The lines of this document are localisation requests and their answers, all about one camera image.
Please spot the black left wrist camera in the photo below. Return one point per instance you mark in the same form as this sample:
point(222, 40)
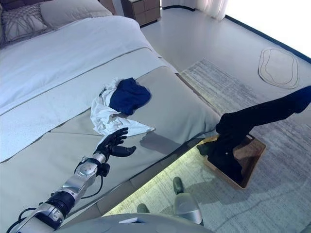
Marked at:
point(104, 169)

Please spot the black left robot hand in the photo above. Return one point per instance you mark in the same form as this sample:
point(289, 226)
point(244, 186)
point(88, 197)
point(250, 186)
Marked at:
point(109, 144)

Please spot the plain beige pillow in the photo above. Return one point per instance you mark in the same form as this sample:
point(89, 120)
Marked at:
point(73, 12)

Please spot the grey robot torso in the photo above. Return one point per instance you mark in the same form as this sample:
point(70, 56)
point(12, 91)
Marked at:
point(170, 225)

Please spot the white duvet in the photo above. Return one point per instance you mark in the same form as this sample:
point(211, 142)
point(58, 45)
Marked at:
point(60, 55)

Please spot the silver right robot leg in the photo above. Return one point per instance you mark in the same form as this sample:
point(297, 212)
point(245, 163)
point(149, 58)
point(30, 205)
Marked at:
point(187, 204)

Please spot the brown wooden nightstand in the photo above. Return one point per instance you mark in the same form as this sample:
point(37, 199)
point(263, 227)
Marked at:
point(142, 11)

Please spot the grey striped rug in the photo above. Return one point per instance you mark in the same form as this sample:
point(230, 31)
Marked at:
point(267, 194)

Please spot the white sheer curtain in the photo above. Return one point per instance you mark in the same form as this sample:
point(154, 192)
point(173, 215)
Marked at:
point(211, 8)

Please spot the black garment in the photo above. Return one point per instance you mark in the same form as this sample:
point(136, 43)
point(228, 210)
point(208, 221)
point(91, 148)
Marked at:
point(233, 136)

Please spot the oval white floor mat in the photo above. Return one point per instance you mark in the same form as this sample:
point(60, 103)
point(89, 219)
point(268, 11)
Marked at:
point(279, 68)

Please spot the blue garment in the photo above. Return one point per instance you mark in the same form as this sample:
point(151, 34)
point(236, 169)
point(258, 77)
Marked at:
point(131, 97)

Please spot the black window frame rail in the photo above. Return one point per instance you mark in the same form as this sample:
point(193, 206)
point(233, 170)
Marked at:
point(267, 36)

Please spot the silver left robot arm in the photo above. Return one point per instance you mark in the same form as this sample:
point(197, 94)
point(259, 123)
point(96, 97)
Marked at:
point(77, 179)

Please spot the brown woven basket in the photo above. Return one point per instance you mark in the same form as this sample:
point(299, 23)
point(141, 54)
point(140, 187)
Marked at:
point(252, 155)

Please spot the line-patterned beige pillow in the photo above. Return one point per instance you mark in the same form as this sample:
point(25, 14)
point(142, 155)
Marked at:
point(24, 21)

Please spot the white garment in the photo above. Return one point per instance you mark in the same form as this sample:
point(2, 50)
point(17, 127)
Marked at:
point(104, 116)

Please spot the bed with grey cover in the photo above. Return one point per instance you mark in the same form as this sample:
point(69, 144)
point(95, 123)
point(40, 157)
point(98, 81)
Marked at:
point(60, 150)

